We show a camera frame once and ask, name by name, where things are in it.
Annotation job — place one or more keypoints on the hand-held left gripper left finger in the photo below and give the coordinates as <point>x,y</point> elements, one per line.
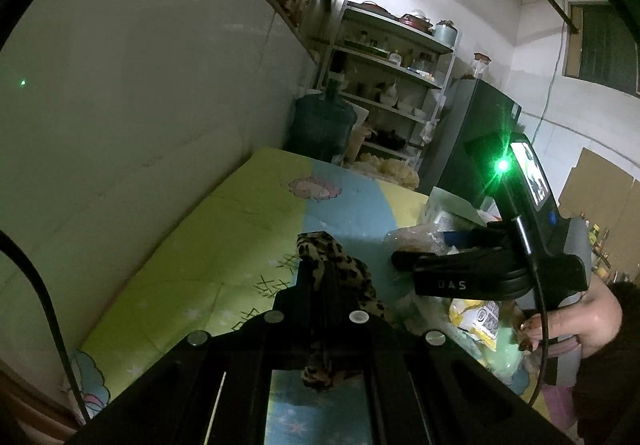
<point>312,297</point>

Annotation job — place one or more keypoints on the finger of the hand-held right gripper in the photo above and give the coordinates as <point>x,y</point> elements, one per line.
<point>440,259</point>

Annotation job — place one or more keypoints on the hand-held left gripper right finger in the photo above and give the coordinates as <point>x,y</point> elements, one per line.
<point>345,297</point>

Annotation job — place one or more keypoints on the leopard print cloth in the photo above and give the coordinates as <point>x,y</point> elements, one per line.
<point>312,250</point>

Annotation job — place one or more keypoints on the person's right hand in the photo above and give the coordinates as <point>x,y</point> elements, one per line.
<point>532,325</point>

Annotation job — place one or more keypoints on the clear plastic bag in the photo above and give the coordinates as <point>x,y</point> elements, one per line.
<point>415,245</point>

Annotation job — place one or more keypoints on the pale green packet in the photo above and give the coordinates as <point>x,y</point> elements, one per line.
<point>452,207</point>

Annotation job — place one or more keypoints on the white bottle with black cap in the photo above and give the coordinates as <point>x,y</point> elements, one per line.
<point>475,317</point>

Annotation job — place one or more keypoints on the brown cardboard sheet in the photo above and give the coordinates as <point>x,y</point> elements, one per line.
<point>600,185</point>

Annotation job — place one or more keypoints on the printed pastel bed sheet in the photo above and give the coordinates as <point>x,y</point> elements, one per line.
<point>210,245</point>

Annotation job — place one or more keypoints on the black frying pan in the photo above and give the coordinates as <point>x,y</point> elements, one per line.
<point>390,137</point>

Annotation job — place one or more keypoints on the dark refrigerator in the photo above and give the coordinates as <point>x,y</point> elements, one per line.
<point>460,125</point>

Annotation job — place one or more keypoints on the person's dark top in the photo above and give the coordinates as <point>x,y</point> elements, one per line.
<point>610,390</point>

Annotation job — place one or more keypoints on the pink garment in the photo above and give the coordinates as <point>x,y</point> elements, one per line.
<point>560,405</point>

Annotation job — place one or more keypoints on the white ceramic jug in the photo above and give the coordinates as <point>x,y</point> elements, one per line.
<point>389,95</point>

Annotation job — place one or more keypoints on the blue water jug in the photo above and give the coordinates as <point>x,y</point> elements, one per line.
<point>322,122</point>

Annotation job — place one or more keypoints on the white metal shelf rack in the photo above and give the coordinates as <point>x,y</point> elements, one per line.
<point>385,70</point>

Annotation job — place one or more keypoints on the glass jar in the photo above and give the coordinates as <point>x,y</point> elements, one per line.
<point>482,65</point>

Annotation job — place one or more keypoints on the dark window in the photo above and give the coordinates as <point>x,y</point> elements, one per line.
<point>605,50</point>

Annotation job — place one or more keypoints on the red cooking pot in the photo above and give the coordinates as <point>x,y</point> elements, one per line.
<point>415,20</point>

